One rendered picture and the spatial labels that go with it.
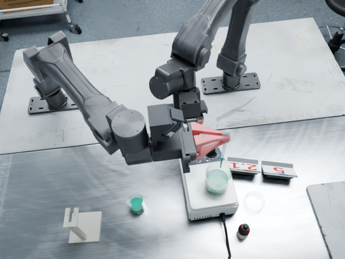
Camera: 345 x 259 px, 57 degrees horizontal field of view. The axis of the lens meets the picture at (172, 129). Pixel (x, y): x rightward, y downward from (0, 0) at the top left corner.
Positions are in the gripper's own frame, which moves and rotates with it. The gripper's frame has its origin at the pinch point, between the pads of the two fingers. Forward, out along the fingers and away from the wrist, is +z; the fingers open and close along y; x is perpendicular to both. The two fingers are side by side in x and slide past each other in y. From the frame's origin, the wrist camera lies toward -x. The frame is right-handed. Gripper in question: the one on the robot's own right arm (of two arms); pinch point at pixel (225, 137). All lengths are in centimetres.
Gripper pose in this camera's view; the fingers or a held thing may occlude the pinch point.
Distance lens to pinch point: 63.0
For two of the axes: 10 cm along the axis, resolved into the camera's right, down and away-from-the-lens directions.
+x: 0.4, 5.4, 8.4
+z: 9.9, -1.3, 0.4
